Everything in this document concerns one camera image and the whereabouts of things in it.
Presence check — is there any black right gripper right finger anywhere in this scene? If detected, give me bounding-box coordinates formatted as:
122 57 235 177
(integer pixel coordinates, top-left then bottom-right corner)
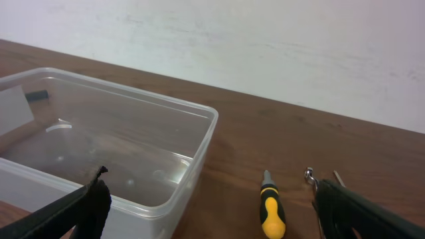
314 179 424 239

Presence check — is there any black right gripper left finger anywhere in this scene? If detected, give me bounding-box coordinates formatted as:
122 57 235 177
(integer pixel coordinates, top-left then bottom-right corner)
1 166 112 239

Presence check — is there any silver offset ring wrench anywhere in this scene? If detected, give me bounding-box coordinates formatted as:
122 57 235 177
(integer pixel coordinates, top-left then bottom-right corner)
304 167 325 239

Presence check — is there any stubby yellow black screwdriver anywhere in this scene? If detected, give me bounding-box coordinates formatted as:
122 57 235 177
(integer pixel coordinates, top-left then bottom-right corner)
260 170 286 239

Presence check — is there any clear plastic storage container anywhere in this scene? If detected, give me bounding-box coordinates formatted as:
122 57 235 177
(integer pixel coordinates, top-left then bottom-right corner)
1 68 218 238

